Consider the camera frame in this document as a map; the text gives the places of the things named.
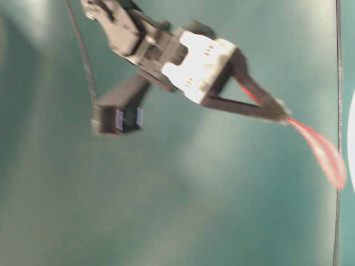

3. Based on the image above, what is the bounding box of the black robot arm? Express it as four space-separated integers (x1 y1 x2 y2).
81 1 289 135

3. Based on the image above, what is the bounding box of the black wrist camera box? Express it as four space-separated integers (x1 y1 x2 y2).
92 74 150 136

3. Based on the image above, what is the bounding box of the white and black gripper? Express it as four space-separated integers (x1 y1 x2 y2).
138 20 290 124

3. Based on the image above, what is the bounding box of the red plastic spoon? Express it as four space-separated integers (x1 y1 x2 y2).
240 84 347 190

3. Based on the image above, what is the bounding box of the black camera cable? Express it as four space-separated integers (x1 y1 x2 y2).
64 0 99 104

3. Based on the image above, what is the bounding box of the white plastic bowl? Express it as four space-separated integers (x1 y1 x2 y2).
347 94 355 190

